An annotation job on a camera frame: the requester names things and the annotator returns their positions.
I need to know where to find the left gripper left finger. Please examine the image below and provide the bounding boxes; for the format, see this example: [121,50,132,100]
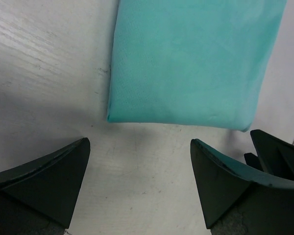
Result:
[0,138,90,235]

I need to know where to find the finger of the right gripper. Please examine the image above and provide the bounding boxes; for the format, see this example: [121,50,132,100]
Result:
[244,153,262,170]
[250,129,294,181]

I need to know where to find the mint green t shirt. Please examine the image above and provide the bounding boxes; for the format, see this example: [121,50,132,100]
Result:
[107,0,286,132]

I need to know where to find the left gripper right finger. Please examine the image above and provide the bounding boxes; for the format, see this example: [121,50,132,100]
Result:
[190,139,294,235]

